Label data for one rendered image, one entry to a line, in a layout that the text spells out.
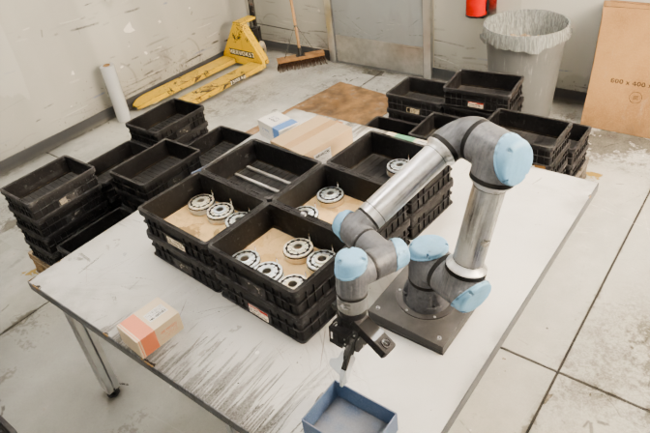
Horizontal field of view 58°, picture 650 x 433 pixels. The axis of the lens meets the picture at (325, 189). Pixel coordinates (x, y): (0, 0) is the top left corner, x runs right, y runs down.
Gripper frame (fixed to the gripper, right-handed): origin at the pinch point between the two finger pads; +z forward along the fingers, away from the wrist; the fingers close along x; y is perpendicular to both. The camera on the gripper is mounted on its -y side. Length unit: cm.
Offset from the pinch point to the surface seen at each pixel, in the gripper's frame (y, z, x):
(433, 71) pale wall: 174, 50, -342
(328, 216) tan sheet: 53, 0, -52
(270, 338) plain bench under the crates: 40.5, 16.8, -6.1
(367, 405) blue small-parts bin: -0.6, 13.7, -1.0
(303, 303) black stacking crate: 29.7, 0.9, -11.3
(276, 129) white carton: 123, -1, -99
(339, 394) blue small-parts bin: 8.9, 16.1, -0.9
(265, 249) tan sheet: 60, 2, -26
